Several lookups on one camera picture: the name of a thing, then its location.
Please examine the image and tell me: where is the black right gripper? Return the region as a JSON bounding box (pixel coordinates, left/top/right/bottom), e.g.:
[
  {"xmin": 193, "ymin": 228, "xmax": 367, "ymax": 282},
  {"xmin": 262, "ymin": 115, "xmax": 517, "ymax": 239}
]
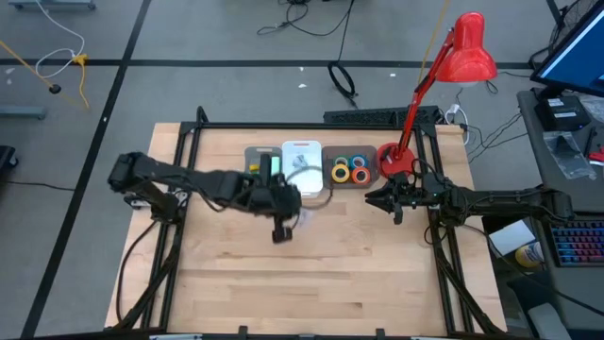
[{"xmin": 363, "ymin": 172, "xmax": 449, "ymax": 226}]

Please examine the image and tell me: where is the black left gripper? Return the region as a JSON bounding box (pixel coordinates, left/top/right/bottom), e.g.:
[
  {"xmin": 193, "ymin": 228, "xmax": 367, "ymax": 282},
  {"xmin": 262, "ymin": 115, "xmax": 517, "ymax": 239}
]
[{"xmin": 235, "ymin": 177, "xmax": 303, "ymax": 245}]

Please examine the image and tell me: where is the orange tape roll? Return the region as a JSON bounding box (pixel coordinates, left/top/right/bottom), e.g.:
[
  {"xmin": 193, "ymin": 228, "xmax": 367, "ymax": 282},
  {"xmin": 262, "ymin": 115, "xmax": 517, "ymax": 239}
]
[{"xmin": 350, "ymin": 166, "xmax": 372, "ymax": 185}]

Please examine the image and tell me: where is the yellow tape roll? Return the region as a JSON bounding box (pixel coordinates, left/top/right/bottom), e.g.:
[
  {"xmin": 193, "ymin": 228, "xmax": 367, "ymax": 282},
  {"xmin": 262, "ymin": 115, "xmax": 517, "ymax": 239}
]
[{"xmin": 330, "ymin": 163, "xmax": 351, "ymax": 184}]

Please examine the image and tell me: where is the white plastic bin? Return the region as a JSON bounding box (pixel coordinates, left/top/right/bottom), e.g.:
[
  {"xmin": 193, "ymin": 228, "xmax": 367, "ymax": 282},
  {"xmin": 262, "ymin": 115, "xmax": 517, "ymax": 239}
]
[{"xmin": 281, "ymin": 140, "xmax": 324, "ymax": 199}]

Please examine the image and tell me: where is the grey plastic bin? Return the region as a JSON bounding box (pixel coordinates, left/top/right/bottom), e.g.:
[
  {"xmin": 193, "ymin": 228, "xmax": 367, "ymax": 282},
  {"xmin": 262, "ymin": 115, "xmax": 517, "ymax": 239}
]
[{"xmin": 243, "ymin": 145, "xmax": 284, "ymax": 190}]

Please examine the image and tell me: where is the translucent dark plastic bin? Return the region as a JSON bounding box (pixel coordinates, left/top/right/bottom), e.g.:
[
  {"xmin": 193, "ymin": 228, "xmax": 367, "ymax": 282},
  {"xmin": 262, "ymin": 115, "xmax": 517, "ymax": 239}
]
[{"xmin": 320, "ymin": 144, "xmax": 379, "ymax": 190}]

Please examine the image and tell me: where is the white plug adapter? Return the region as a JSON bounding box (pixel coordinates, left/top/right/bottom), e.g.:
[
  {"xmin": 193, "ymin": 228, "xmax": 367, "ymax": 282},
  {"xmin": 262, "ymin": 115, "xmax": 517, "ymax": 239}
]
[{"xmin": 445, "ymin": 103, "xmax": 469, "ymax": 125}]

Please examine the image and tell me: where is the white paper sheet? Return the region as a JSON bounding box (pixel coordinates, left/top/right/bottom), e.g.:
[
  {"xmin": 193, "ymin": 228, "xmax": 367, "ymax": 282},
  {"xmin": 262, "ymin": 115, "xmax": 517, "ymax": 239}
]
[{"xmin": 488, "ymin": 219, "xmax": 537, "ymax": 257}]

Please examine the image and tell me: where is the yellow round container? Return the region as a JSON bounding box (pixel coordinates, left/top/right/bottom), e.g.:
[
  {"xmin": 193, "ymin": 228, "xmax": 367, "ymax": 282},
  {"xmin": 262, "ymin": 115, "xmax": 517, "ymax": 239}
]
[{"xmin": 514, "ymin": 241, "xmax": 545, "ymax": 269}]

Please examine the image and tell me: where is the dark grey desk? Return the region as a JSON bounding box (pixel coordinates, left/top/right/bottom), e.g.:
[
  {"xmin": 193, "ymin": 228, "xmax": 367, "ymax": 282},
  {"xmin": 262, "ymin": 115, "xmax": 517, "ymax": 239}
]
[
  {"xmin": 530, "ymin": 207, "xmax": 604, "ymax": 332},
  {"xmin": 517, "ymin": 87, "xmax": 604, "ymax": 213}
]

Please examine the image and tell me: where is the red desk lamp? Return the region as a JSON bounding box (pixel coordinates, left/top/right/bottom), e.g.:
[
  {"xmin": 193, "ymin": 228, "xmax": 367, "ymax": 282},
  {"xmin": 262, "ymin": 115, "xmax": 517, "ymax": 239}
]
[{"xmin": 376, "ymin": 11, "xmax": 499, "ymax": 181}]

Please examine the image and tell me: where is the clear plastic bag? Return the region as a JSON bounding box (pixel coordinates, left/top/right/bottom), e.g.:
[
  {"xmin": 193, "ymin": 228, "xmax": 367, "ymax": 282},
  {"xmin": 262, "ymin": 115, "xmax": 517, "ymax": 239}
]
[{"xmin": 542, "ymin": 130, "xmax": 598, "ymax": 180}]

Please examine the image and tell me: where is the black box with labels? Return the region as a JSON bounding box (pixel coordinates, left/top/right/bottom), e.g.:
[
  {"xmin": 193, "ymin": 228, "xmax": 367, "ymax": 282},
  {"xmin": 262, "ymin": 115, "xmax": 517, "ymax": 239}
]
[{"xmin": 534, "ymin": 95, "xmax": 592, "ymax": 132}]

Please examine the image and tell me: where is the backlit black keyboard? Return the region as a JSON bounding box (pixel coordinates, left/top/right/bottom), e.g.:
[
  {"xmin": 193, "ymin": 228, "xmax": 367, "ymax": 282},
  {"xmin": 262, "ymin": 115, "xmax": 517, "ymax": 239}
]
[{"xmin": 549, "ymin": 217, "xmax": 604, "ymax": 268}]

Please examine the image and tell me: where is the grey padded seat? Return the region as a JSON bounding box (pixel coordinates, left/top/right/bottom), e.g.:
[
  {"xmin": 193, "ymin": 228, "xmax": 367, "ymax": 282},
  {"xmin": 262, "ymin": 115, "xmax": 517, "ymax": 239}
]
[{"xmin": 527, "ymin": 301, "xmax": 572, "ymax": 340}]

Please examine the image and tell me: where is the computer monitor blue screen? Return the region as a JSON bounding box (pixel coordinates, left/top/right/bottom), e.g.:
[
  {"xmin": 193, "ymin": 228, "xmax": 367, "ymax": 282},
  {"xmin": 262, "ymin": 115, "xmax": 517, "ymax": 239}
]
[{"xmin": 530, "ymin": 0, "xmax": 604, "ymax": 99}]

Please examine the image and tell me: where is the black floor fan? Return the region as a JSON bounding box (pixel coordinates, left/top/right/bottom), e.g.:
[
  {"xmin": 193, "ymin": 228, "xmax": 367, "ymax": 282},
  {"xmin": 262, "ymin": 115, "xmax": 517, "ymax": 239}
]
[{"xmin": 549, "ymin": 0, "xmax": 586, "ymax": 48}]

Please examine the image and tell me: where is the grey metal floor base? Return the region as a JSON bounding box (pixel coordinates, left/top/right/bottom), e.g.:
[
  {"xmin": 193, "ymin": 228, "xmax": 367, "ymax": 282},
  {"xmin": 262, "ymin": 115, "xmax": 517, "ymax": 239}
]
[
  {"xmin": 8, "ymin": 0, "xmax": 97, "ymax": 11},
  {"xmin": 0, "ymin": 104, "xmax": 48, "ymax": 120}
]

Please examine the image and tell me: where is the black caster foot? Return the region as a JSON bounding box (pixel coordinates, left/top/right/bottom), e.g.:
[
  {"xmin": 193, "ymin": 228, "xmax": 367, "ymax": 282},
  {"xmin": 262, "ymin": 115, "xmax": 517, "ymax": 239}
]
[{"xmin": 0, "ymin": 144, "xmax": 20, "ymax": 170}]

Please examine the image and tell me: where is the coiled black cable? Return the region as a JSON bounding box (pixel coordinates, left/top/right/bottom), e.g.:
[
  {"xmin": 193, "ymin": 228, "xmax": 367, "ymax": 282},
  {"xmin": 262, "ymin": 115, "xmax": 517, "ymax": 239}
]
[{"xmin": 327, "ymin": 60, "xmax": 359, "ymax": 109}]

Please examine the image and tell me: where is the yellow hanging cord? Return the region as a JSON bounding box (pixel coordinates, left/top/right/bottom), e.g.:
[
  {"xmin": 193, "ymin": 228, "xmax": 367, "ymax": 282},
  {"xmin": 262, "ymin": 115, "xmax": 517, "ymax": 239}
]
[{"xmin": 418, "ymin": 0, "xmax": 452, "ymax": 86}]

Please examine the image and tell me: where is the loose black floor cable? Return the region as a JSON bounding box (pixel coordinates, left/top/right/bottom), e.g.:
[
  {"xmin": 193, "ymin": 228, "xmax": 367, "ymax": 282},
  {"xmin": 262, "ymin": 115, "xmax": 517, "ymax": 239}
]
[{"xmin": 257, "ymin": 0, "xmax": 356, "ymax": 38}]

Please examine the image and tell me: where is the yellow floor cable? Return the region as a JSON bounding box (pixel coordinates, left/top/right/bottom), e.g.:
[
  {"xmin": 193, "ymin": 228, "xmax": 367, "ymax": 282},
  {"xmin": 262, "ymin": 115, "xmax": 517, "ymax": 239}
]
[{"xmin": 72, "ymin": 53, "xmax": 92, "ymax": 111}]

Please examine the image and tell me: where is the white floor cable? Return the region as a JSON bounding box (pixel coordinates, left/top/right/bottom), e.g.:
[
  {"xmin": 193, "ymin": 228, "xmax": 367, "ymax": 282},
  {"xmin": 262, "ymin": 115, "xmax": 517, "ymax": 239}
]
[{"xmin": 35, "ymin": 0, "xmax": 87, "ymax": 79}]

